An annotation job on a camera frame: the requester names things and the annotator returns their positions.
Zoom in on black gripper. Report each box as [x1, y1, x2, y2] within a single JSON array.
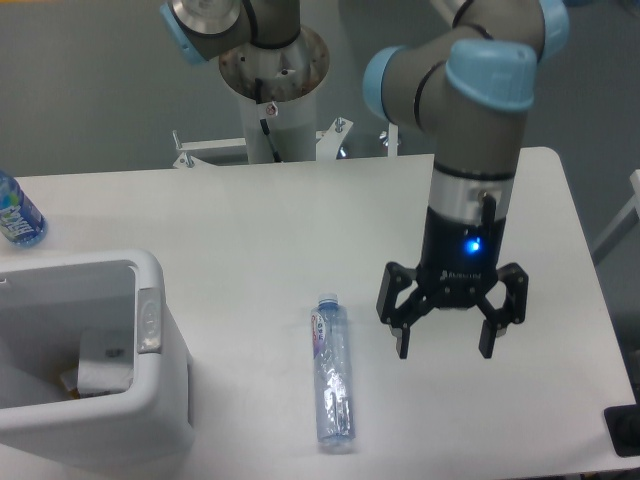
[[376, 208, 529, 359]]

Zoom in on clear crushed plastic bottle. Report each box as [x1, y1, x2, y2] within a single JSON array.
[[310, 293, 356, 454]]

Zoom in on white plastic wrapper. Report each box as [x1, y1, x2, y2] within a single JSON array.
[[77, 329, 134, 397]]

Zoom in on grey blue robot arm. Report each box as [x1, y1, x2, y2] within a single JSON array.
[[160, 1, 569, 357]]

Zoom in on white plastic trash can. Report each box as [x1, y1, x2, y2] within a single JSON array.
[[1, 250, 194, 469]]

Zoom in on black clamp at table edge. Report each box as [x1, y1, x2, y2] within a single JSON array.
[[604, 404, 639, 458]]

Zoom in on blue labelled water bottle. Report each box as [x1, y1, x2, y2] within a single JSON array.
[[1, 171, 48, 248]]

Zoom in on white frame at right edge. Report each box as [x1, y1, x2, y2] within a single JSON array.
[[591, 169, 639, 265]]

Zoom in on white metal base frame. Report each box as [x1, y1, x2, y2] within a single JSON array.
[[171, 116, 401, 169]]

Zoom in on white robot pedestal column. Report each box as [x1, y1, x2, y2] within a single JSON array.
[[219, 26, 330, 164]]

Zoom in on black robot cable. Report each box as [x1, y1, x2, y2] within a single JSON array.
[[254, 76, 282, 163]]

